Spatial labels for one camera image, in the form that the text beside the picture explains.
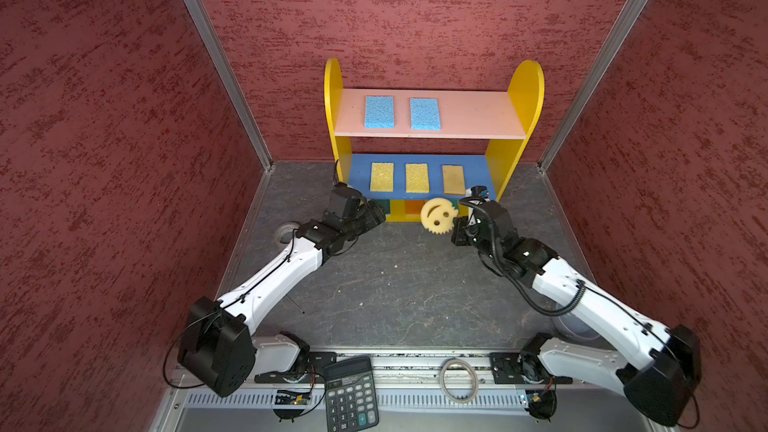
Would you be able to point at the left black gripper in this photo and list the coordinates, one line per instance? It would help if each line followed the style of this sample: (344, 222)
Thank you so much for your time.
(373, 217)

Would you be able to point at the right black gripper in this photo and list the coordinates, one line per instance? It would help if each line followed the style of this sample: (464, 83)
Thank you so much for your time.
(461, 225)

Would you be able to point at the yellow smiley face sponge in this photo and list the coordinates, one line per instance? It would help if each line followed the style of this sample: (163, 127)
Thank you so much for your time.
(437, 216)

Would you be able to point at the tan yellow sponge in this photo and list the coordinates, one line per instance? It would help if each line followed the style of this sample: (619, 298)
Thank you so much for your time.
(453, 180)

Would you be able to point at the blue sponge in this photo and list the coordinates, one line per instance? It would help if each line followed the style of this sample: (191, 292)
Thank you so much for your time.
(424, 114)
(379, 112)

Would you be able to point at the dark green scouring sponge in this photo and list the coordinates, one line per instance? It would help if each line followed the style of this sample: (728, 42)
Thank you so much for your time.
(378, 203)

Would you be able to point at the orange sponge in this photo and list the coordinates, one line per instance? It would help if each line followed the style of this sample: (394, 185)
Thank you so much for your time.
(412, 208)

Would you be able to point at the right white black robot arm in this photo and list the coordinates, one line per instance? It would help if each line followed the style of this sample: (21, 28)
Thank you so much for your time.
(655, 367)

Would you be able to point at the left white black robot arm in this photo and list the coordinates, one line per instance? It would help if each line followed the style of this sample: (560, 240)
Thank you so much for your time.
(219, 345)

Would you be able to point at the yellow pink blue shelf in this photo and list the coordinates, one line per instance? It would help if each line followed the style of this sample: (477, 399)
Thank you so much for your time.
(504, 120)

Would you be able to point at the clear tape roll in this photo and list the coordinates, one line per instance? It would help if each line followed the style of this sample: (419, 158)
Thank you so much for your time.
(285, 233)

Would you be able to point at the black desk calculator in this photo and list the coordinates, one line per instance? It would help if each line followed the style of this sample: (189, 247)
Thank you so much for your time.
(351, 396)

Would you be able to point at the left small circuit board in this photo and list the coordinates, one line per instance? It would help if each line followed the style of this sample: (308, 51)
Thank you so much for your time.
(292, 398)

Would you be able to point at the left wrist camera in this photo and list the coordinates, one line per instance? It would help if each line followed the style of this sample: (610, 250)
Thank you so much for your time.
(344, 202)

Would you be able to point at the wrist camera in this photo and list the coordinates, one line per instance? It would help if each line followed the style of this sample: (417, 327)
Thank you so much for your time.
(479, 193)
(344, 202)

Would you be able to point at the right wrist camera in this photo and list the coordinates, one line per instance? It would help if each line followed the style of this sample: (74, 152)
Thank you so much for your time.
(479, 193)

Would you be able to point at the red handled screwdriver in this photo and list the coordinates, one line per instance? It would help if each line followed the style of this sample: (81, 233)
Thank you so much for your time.
(295, 305)

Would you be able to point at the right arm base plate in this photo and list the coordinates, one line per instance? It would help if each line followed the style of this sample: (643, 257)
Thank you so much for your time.
(513, 368)

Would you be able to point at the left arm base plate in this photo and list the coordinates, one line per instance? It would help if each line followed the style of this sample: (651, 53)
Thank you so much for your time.
(316, 361)

